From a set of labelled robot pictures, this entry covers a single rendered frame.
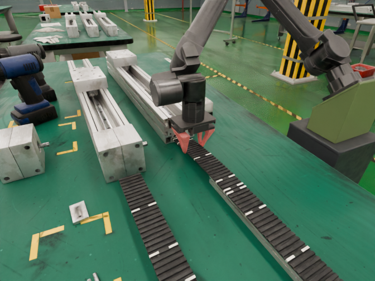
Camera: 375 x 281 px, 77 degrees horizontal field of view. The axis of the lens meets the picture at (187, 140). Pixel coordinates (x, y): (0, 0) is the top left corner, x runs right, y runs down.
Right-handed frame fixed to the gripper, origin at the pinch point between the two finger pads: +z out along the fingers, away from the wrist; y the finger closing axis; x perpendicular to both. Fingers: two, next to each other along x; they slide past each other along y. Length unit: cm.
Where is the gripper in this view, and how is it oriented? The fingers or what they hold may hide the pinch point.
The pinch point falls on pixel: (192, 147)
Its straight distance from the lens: 64.6
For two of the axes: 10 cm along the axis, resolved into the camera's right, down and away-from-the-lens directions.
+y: -8.8, 2.6, -4.0
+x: 4.8, 4.8, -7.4
